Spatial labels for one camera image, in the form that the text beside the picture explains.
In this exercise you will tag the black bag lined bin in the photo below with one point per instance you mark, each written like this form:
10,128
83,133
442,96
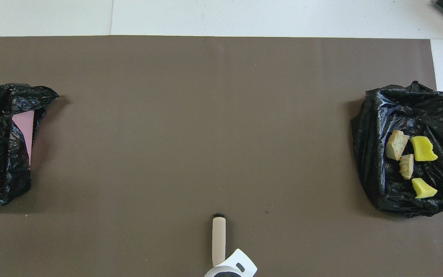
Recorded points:
379,173

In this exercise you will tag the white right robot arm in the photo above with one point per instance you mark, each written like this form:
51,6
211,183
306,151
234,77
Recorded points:
227,265

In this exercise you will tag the small pale foam scrap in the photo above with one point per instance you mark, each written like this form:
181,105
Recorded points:
406,166

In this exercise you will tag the black bag on pink bin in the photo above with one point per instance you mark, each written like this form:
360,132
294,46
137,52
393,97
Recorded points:
14,184

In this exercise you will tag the yellow sponge chunk green edge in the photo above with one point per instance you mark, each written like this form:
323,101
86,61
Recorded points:
423,188

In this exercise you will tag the large yellow sponge chunk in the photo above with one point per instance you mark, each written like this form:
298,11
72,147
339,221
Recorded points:
423,149

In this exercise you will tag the brown table mat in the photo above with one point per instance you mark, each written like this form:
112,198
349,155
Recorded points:
206,115

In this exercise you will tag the large pale foam scrap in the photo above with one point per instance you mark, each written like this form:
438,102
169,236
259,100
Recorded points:
396,145

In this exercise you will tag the pink bin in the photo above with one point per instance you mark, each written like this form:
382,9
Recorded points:
24,130

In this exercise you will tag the beige hand brush black bristles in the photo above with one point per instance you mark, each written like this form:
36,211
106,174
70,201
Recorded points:
219,238

